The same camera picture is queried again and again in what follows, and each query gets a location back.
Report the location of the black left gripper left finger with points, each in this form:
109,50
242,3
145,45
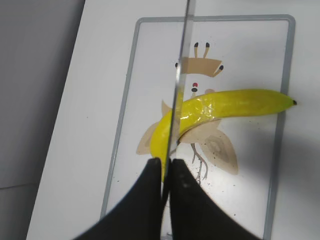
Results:
139,214

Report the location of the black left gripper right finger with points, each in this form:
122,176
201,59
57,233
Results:
194,216

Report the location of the white handled kitchen knife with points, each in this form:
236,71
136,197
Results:
178,98

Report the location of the yellow plastic banana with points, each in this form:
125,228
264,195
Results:
216,105

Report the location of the white grey-rimmed cutting board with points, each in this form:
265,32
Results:
231,158

